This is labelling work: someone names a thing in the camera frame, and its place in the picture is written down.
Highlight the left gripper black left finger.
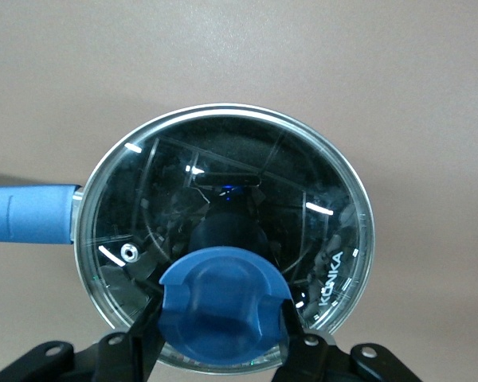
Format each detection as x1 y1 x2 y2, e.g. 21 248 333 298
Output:
0 293 165 382

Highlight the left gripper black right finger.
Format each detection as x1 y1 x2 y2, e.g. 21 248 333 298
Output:
273 299 423 382

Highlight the glass lid with blue knob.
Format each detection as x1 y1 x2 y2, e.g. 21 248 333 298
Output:
73 103 376 376

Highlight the brown table cover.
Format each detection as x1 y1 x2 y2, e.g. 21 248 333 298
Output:
0 0 478 382

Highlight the black pot with blue handle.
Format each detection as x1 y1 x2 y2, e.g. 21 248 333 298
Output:
0 183 84 245

